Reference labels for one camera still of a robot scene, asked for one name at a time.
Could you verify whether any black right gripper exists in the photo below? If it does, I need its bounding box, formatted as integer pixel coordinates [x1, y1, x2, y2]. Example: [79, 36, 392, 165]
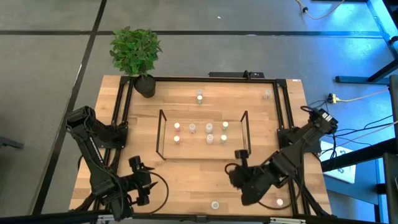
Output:
[229, 149, 275, 207]

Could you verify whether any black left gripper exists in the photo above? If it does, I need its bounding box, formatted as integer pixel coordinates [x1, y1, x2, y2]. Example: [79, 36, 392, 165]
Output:
[119, 155, 159, 207]

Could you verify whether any black plant pot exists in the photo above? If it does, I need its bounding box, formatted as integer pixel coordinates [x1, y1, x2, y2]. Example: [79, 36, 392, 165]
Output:
[133, 73, 157, 99]

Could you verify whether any black bar device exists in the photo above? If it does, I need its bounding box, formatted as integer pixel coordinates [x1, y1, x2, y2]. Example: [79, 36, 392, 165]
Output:
[208, 70, 266, 79]

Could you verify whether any white printed box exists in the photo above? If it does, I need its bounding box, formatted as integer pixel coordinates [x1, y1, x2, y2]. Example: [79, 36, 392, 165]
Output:
[320, 139, 357, 184]

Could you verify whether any green artificial plant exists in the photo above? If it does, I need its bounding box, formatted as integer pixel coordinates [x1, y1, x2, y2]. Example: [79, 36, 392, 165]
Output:
[109, 26, 163, 77]

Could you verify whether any grey chair base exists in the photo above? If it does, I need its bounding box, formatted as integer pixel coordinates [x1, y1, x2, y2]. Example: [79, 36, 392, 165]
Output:
[0, 136, 24, 150]

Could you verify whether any black left wrist camera cable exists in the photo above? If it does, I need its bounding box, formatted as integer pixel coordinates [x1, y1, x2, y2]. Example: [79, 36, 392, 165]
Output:
[145, 170, 170, 216]

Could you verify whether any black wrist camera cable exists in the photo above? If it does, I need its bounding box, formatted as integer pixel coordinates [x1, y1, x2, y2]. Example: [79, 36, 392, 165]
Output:
[145, 170, 170, 216]
[224, 162, 301, 211]

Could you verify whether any wooden shelf black metal frame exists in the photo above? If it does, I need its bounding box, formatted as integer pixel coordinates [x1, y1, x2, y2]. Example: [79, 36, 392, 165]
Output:
[155, 107, 252, 162]

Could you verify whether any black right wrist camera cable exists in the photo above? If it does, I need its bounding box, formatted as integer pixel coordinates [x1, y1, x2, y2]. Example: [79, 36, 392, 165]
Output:
[224, 162, 301, 211]

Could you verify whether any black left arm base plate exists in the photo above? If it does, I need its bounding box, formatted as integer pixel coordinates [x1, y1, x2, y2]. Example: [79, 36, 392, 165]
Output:
[90, 123, 130, 149]

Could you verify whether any silver aluminium bracket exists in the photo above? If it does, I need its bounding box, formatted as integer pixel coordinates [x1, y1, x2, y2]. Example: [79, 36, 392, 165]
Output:
[269, 217, 307, 224]

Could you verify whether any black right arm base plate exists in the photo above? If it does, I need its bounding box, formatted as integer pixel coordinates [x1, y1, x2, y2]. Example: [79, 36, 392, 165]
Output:
[277, 127, 321, 153]

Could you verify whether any black horizontal frame beam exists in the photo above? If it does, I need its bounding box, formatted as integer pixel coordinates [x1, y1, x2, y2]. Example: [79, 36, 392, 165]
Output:
[0, 210, 398, 224]

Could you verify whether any beige power cord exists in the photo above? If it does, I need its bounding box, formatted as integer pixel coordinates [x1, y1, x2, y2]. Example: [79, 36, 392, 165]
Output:
[337, 88, 391, 103]

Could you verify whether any black desk leg frame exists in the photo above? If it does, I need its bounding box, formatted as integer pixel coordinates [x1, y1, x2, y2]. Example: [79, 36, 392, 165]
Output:
[335, 0, 398, 84]

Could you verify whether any white floor cable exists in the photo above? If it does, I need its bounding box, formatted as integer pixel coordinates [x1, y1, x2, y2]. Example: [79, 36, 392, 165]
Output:
[295, 0, 346, 20]

